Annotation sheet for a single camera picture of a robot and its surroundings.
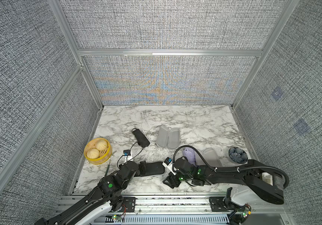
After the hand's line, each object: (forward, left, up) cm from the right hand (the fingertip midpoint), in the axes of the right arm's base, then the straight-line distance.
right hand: (165, 175), depth 80 cm
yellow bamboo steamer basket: (+12, +37, +1) cm, 39 cm away
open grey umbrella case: (+27, -3, -4) cm, 27 cm away
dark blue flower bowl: (+13, -47, -2) cm, 49 cm away
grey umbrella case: (+14, -30, -4) cm, 33 cm away
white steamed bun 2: (+19, +41, +2) cm, 45 cm away
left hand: (+6, +13, +5) cm, 15 cm away
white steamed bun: (+13, +44, +3) cm, 46 cm away
